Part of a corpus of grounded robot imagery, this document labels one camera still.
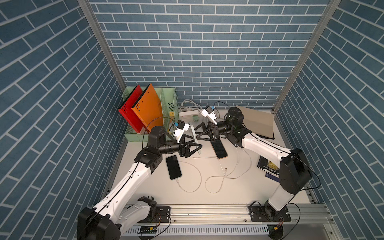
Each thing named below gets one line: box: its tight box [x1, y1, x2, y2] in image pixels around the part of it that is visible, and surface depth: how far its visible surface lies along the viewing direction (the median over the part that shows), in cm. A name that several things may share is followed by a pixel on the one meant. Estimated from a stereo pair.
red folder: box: [118, 84, 148, 134], surface depth 86 cm
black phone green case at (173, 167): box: [166, 155, 182, 180], surface depth 91 cm
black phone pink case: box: [210, 138, 228, 160], surface depth 100 cm
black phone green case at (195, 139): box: [188, 122, 202, 155], surface depth 63 cm
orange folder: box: [131, 83, 164, 132], surface depth 88 cm
